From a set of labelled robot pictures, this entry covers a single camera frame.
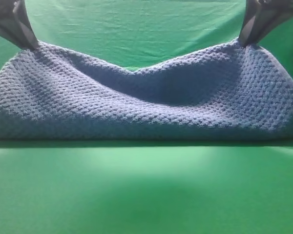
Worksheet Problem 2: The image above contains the blue waffle-weave towel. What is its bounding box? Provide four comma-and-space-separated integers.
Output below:
0, 40, 293, 140

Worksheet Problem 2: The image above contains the green backdrop cloth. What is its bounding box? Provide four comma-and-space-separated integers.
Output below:
0, 0, 293, 77

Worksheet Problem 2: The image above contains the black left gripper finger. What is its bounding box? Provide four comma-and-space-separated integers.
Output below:
0, 0, 39, 50

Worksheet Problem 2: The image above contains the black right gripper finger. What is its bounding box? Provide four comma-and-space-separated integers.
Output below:
254, 0, 293, 44
239, 0, 261, 46

